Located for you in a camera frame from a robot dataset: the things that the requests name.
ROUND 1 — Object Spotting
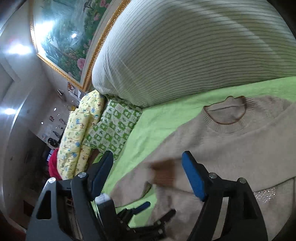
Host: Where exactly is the beige knit sweater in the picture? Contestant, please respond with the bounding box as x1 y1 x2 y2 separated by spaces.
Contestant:
111 96 295 240

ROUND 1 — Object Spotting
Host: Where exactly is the green white patterned pillow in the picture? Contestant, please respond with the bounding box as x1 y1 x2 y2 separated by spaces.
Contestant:
83 96 142 160

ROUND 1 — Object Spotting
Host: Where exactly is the white striped duvet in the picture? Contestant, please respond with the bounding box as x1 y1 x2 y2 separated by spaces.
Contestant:
92 1 295 107

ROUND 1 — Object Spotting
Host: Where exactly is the red cloth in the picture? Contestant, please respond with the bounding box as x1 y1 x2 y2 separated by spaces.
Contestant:
48 149 62 181

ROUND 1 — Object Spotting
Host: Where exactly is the yellow cartoon print blanket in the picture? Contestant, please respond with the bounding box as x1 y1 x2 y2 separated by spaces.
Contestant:
57 90 104 180

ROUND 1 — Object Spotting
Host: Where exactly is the gold framed landscape painting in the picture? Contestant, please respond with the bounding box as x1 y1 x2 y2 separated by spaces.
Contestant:
29 0 129 91

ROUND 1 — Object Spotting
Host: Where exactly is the green bed sheet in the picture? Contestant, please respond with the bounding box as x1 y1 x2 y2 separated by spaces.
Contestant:
103 77 295 234

